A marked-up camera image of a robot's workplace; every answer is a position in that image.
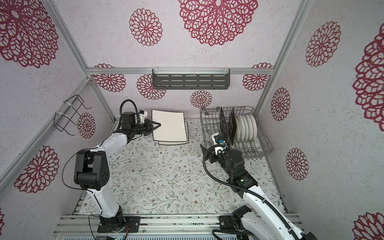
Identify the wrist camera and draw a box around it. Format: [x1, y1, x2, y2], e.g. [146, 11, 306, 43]
[137, 110, 148, 124]
[211, 133, 228, 155]

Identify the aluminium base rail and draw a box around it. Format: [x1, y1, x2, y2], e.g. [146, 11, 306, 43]
[52, 196, 304, 240]

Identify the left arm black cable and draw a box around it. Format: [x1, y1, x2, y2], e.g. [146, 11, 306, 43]
[61, 98, 142, 240]

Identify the black wire wall holder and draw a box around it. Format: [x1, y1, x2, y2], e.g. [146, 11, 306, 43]
[53, 94, 91, 136]

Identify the grey wire dish rack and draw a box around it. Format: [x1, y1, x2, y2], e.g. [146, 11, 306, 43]
[200, 106, 274, 159]

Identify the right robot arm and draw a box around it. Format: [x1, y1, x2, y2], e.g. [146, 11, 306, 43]
[201, 143, 316, 240]

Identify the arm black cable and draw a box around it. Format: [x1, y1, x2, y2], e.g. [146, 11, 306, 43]
[202, 143, 301, 240]
[61, 98, 142, 240]

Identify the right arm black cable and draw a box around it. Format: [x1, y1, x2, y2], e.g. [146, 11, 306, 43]
[202, 143, 301, 240]

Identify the white square plate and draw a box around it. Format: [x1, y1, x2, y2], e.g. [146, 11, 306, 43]
[152, 110, 185, 141]
[158, 121, 190, 146]

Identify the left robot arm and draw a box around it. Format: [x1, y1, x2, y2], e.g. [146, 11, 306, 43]
[74, 112, 161, 233]

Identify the black square plate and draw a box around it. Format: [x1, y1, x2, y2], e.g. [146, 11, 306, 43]
[229, 107, 238, 145]
[220, 107, 231, 145]

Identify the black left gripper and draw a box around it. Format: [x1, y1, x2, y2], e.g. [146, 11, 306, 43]
[131, 118, 161, 136]

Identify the grey wall shelf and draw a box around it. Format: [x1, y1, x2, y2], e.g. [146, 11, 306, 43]
[152, 69, 231, 90]

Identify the floral table mat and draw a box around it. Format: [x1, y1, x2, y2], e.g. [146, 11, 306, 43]
[78, 119, 286, 216]

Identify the white round plate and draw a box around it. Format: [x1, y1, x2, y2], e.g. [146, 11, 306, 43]
[241, 115, 249, 141]
[237, 116, 246, 141]
[248, 114, 258, 140]
[245, 115, 254, 141]

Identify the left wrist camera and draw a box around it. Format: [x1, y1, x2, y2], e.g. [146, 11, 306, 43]
[137, 110, 148, 124]

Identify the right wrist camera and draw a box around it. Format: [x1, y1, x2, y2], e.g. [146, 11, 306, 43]
[211, 133, 228, 155]

